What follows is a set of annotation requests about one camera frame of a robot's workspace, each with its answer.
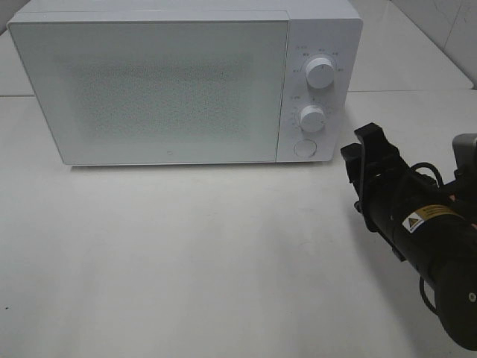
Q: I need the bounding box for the white microwave knob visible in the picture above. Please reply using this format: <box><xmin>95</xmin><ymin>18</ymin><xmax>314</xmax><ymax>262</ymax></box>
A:
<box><xmin>304</xmin><ymin>55</ymin><xmax>335</xmax><ymax>90</ymax></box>
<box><xmin>299</xmin><ymin>105</ymin><xmax>326</xmax><ymax>133</ymax></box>

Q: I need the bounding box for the round white door button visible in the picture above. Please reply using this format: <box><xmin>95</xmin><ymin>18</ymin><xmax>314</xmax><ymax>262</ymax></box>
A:
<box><xmin>294</xmin><ymin>139</ymin><xmax>317</xmax><ymax>158</ymax></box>

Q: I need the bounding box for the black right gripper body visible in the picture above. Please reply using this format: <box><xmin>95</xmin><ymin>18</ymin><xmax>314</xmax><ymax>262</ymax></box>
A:
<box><xmin>353</xmin><ymin>143</ymin><xmax>444</xmax><ymax>239</ymax></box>

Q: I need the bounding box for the lower white microwave knob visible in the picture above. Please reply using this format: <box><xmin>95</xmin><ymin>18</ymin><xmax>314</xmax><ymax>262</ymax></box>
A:
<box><xmin>299</xmin><ymin>105</ymin><xmax>326</xmax><ymax>133</ymax></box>

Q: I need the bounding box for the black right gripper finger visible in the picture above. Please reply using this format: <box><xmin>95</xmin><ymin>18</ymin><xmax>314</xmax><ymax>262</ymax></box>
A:
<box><xmin>354</xmin><ymin>123</ymin><xmax>390</xmax><ymax>164</ymax></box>
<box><xmin>341</xmin><ymin>143</ymin><xmax>363</xmax><ymax>185</ymax></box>

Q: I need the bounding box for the upper white microwave knob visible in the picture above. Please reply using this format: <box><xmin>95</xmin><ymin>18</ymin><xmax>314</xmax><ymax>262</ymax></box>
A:
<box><xmin>304</xmin><ymin>55</ymin><xmax>335</xmax><ymax>90</ymax></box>

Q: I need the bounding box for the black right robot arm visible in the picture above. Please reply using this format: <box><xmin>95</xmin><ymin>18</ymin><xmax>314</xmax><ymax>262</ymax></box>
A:
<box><xmin>341</xmin><ymin>123</ymin><xmax>476</xmax><ymax>351</ymax></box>

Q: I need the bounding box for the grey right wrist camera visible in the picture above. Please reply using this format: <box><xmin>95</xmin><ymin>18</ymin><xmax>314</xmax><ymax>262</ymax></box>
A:
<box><xmin>452</xmin><ymin>134</ymin><xmax>477</xmax><ymax>176</ymax></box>

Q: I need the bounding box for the white microwave oven body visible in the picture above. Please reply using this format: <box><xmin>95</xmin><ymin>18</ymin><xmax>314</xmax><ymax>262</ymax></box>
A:
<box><xmin>7</xmin><ymin>1</ymin><xmax>363</xmax><ymax>166</ymax></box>

